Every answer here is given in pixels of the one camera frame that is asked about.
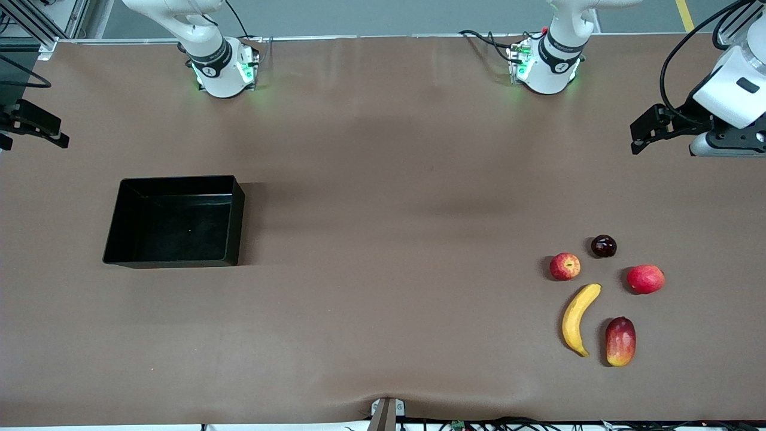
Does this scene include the red yellow mango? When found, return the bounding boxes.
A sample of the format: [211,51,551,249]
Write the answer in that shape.
[605,317,637,367]

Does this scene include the red apple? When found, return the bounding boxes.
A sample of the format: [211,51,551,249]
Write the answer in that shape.
[549,253,582,281]

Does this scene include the red peach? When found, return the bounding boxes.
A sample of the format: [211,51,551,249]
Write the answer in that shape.
[627,264,665,295]

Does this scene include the black right camera cable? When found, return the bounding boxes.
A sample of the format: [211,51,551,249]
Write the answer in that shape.
[0,54,53,90]

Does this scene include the yellow banana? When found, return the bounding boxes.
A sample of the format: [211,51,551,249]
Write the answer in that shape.
[561,283,602,358]

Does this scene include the black left camera cable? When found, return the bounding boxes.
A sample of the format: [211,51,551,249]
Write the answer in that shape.
[659,0,756,114]

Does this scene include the black plastic box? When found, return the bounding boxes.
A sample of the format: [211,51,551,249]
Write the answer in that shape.
[102,175,246,268]

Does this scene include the camera mount post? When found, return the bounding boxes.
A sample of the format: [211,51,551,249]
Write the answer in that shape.
[367,397,406,431]

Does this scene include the aluminium frame profile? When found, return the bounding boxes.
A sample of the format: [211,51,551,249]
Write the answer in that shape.
[0,0,90,60]

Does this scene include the black camera cable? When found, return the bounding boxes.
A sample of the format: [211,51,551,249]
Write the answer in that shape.
[659,0,756,114]
[0,54,53,90]

